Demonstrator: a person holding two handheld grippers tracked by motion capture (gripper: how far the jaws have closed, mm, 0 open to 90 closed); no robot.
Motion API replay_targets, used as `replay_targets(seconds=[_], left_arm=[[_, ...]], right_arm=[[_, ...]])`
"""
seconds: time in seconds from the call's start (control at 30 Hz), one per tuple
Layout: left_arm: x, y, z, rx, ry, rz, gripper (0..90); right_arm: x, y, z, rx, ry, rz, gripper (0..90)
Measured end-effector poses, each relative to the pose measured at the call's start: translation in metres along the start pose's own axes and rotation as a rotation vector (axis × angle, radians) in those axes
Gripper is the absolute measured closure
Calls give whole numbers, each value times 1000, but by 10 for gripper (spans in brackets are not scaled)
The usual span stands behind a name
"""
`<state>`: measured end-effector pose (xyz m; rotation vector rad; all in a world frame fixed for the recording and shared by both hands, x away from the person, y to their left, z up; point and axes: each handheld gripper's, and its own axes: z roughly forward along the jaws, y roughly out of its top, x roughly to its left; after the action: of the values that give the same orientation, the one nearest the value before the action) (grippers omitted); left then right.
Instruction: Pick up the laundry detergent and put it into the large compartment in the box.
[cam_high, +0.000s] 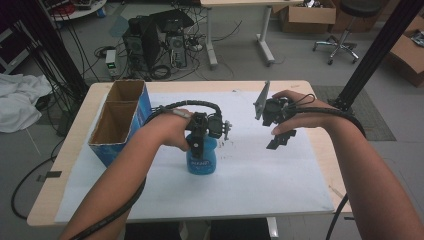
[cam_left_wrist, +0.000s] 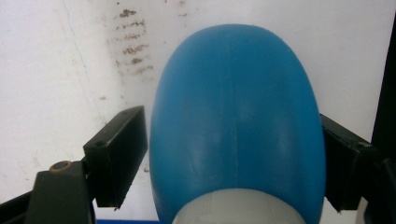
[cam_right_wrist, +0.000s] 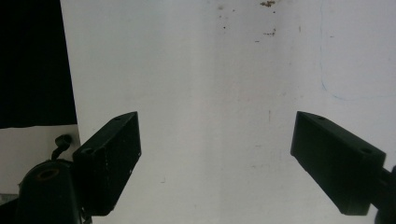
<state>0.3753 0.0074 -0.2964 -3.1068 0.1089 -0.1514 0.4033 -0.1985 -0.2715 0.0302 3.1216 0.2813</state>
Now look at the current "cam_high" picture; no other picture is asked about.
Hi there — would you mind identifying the black computer tower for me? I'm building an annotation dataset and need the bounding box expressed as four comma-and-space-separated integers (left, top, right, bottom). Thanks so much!
121, 15, 162, 73

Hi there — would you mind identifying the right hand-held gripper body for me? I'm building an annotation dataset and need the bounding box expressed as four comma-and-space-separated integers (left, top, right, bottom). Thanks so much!
253, 80, 298, 127

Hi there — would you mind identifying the large brown cardboard box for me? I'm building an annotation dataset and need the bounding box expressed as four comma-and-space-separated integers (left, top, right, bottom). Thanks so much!
385, 15, 424, 89

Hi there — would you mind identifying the white cloth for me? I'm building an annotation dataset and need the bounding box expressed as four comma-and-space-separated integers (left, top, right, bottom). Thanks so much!
0, 72, 54, 134

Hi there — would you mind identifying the person's right hand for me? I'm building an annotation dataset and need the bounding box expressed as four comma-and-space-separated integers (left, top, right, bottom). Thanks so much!
271, 89, 338, 136

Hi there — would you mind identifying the person's right leg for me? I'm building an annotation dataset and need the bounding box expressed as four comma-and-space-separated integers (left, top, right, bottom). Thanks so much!
209, 217, 272, 240

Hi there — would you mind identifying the office chair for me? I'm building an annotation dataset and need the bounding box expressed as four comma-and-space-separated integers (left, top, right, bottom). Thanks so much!
312, 0, 390, 66

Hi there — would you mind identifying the black floor cable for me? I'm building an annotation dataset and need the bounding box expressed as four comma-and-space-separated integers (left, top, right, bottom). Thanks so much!
10, 139, 65, 221

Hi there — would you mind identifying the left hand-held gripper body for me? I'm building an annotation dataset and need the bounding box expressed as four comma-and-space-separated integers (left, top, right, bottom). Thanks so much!
185, 111, 233, 142

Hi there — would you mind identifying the person's leg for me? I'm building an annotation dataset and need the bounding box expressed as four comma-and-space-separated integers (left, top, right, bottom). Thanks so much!
209, 217, 272, 240
124, 222, 183, 240

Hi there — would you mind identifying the black stand with cables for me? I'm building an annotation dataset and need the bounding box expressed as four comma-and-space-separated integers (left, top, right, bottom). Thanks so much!
13, 0, 90, 101

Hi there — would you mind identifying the blue cardboard box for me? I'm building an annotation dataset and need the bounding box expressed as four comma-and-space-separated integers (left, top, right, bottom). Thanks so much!
87, 79, 154, 168

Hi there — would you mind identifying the white foam mat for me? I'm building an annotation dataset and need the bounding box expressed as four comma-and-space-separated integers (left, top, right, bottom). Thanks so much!
54, 90, 335, 224

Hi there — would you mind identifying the person's left hand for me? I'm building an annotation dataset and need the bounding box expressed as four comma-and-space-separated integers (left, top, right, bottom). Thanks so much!
146, 108, 194, 153

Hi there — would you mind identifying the round white table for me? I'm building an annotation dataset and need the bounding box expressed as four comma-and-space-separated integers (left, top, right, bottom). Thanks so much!
49, 0, 108, 22

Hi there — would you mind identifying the person's left leg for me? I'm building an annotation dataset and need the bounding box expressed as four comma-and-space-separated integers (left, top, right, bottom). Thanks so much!
124, 222, 183, 240

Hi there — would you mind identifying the grey floor mat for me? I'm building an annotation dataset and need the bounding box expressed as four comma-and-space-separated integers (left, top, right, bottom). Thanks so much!
312, 85, 398, 142

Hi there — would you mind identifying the white desk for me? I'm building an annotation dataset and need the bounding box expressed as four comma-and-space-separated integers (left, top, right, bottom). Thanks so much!
199, 0, 305, 68

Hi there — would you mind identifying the small white power unit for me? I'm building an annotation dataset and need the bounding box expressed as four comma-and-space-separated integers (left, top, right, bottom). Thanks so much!
105, 49, 118, 78

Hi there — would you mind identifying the black tape strip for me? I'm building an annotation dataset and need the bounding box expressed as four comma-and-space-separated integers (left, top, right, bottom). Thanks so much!
35, 170, 63, 183

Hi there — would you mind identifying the grey computer tower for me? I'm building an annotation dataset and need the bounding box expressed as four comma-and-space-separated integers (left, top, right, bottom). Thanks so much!
165, 33, 188, 70

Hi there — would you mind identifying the black metal stand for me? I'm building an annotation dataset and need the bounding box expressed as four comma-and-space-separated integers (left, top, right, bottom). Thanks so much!
332, 0, 424, 113

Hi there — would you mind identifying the blue bottle white cap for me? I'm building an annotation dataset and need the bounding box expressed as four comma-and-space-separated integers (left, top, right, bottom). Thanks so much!
185, 131, 218, 176

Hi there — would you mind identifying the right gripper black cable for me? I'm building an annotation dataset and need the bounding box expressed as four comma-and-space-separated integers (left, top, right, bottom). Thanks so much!
289, 93, 367, 240

